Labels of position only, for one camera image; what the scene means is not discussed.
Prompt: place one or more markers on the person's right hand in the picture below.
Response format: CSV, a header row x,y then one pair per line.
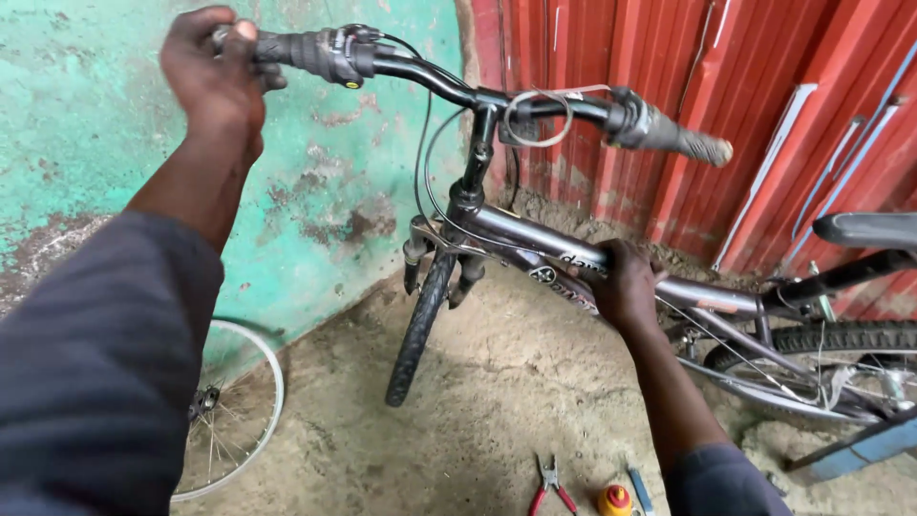
x,y
625,290

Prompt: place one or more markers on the person's left hand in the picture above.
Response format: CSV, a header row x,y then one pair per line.
x,y
211,79

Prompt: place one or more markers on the person's right fingers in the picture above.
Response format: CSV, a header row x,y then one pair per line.
x,y
630,256

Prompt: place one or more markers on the grey mountain bicycle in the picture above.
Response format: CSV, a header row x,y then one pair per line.
x,y
516,233

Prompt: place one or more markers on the white metal strip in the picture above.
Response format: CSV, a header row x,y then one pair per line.
x,y
777,150

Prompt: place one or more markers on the thin grey metal strip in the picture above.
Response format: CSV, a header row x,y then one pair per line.
x,y
829,175

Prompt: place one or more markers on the thin blue metal strip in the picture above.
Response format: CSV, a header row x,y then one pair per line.
x,y
849,172

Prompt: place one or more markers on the yellow bottle with red cap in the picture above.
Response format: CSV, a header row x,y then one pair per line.
x,y
615,502

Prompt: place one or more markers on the blue metal bar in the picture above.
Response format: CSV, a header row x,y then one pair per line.
x,y
867,444

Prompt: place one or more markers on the bare silver spoked wheel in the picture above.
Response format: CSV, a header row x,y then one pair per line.
x,y
203,401

